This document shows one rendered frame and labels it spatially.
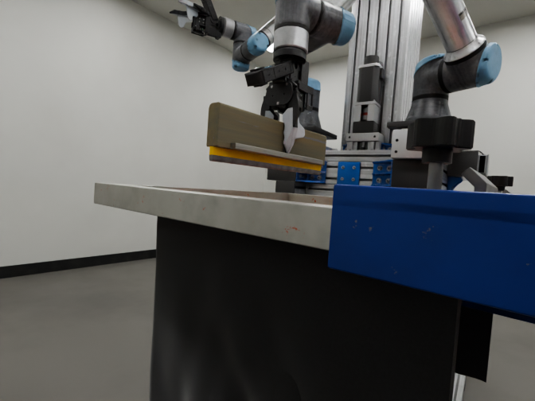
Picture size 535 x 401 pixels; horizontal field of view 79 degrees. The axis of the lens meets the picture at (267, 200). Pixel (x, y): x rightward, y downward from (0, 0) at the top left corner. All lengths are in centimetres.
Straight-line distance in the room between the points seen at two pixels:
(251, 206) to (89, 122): 370
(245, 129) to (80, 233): 348
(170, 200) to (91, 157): 354
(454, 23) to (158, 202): 97
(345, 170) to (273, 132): 65
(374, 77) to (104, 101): 318
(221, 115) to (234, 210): 25
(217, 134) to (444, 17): 80
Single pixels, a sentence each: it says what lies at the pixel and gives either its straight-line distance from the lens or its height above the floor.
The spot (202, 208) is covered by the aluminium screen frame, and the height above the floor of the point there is 97.
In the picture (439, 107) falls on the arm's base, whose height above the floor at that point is 131.
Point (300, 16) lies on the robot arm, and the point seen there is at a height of 136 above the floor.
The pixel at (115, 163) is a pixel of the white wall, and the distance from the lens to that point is 407.
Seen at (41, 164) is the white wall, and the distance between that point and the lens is 382.
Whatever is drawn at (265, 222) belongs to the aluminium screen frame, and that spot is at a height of 97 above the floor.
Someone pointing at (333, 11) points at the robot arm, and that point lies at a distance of 82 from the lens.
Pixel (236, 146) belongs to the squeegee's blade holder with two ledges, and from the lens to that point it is 57.
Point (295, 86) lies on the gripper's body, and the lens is 71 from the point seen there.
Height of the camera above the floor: 100
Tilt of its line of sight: 2 degrees down
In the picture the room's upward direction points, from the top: 4 degrees clockwise
